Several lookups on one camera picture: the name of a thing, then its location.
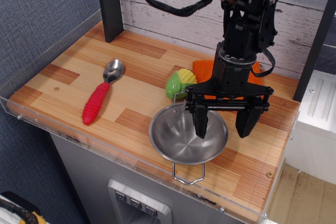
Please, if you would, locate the white toy sink unit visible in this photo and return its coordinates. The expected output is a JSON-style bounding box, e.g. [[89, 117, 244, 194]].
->
[[285, 70, 335, 184]]

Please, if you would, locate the yellow black object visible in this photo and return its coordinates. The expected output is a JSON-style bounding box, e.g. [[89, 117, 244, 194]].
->
[[1, 198, 47, 223]]

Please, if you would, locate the toy corn cob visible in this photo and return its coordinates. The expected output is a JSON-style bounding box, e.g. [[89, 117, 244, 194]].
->
[[165, 69, 197, 100]]

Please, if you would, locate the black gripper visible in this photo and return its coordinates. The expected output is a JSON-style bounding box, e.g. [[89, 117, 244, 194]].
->
[[185, 42, 274, 138]]

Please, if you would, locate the silver dispenser panel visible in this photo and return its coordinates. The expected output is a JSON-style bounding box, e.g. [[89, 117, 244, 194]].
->
[[108, 179, 173, 223]]

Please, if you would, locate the left dark vertical post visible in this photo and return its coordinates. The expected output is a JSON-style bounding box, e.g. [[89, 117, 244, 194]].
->
[[99, 0, 123, 42]]

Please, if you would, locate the dark vertical post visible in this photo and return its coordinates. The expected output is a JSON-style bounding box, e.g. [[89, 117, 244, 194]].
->
[[99, 0, 123, 42], [293, 0, 335, 102]]

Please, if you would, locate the clear acrylic guard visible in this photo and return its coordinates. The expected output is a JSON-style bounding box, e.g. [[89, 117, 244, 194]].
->
[[1, 4, 297, 221]]

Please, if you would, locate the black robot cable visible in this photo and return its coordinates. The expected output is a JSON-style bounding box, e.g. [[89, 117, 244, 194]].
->
[[128, 0, 276, 78]]

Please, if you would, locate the right dark vertical post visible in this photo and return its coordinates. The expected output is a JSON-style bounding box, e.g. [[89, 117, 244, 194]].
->
[[293, 0, 335, 102]]

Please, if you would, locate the orange folded cloth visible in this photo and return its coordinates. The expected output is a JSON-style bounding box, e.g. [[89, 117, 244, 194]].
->
[[193, 60, 262, 85]]

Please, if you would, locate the stainless steel pot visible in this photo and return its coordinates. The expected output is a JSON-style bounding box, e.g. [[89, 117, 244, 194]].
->
[[149, 91, 228, 186]]

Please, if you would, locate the red handled metal spoon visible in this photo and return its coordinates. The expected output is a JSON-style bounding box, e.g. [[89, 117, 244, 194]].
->
[[82, 59, 124, 125]]

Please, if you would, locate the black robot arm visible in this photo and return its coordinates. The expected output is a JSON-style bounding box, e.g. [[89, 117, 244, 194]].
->
[[186, 0, 278, 137]]

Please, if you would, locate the grey toy fridge cabinet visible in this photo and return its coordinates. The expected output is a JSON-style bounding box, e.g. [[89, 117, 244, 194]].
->
[[49, 132, 247, 224]]

